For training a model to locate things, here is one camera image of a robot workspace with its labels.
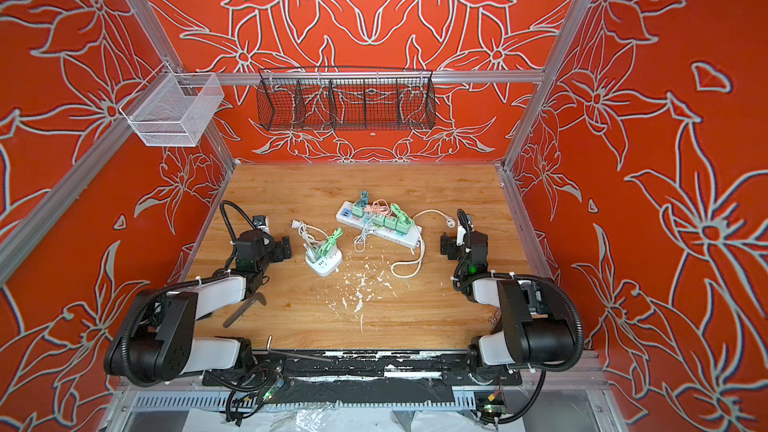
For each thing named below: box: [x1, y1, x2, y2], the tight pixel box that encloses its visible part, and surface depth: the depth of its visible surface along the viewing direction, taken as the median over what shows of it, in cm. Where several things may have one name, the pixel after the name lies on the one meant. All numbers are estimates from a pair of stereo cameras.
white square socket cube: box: [305, 248, 343, 277], surface depth 91 cm
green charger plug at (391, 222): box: [384, 216, 399, 230], surface depth 96 cm
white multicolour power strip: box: [336, 201, 423, 249], surface depth 98 cm
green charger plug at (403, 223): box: [395, 214, 414, 234], surface depth 92 cm
